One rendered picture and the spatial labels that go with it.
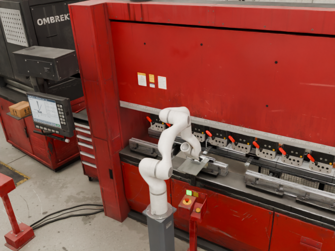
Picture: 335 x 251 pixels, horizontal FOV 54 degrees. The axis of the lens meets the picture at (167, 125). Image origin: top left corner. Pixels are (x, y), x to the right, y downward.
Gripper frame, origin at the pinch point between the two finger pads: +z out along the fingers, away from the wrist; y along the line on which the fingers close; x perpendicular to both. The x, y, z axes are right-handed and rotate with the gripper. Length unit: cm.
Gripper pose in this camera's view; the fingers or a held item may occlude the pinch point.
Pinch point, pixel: (196, 159)
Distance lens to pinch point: 292.5
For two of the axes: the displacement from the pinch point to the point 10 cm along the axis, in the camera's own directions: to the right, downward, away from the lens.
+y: -8.5, -2.1, 4.8
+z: 3.7, 4.0, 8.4
